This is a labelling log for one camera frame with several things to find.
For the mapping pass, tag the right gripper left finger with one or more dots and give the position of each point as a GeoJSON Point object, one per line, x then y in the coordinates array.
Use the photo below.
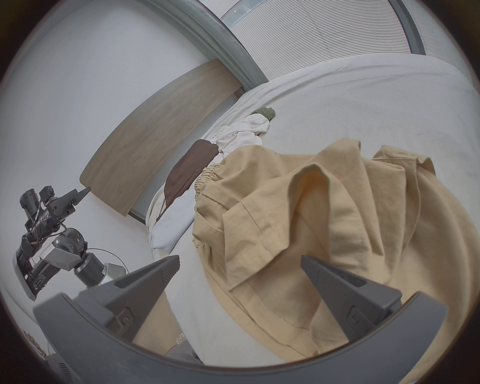
{"type": "Point", "coordinates": [123, 300]}

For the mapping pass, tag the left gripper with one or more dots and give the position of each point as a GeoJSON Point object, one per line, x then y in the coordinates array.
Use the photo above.
{"type": "Point", "coordinates": [60, 208]}

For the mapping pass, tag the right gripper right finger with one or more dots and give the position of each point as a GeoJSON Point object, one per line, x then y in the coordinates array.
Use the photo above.
{"type": "Point", "coordinates": [352, 300]}

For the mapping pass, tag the tan shorts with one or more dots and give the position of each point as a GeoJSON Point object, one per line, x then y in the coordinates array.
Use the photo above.
{"type": "Point", "coordinates": [285, 210]}

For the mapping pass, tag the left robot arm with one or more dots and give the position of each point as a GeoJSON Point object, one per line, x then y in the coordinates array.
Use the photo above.
{"type": "Point", "coordinates": [69, 240]}

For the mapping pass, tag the bed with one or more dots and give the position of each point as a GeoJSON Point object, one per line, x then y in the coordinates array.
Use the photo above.
{"type": "Point", "coordinates": [356, 97]}

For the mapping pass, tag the pale grey garment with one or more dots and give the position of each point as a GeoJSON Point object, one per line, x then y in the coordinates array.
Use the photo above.
{"type": "Point", "coordinates": [168, 232]}

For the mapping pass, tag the brown garment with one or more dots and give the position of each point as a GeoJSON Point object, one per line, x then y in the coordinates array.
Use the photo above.
{"type": "Point", "coordinates": [187, 168]}

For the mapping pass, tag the white garment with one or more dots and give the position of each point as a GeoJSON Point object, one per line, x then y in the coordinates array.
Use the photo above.
{"type": "Point", "coordinates": [240, 133]}

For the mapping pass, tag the green garment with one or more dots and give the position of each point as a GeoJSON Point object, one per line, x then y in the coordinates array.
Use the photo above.
{"type": "Point", "coordinates": [266, 112]}

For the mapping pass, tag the grey-green curtain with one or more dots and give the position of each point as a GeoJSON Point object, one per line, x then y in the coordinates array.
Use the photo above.
{"type": "Point", "coordinates": [230, 48]}

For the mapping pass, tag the window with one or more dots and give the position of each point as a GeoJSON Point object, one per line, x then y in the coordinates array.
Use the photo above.
{"type": "Point", "coordinates": [318, 33]}

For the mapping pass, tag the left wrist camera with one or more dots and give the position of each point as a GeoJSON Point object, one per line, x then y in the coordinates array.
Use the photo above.
{"type": "Point", "coordinates": [47, 192]}

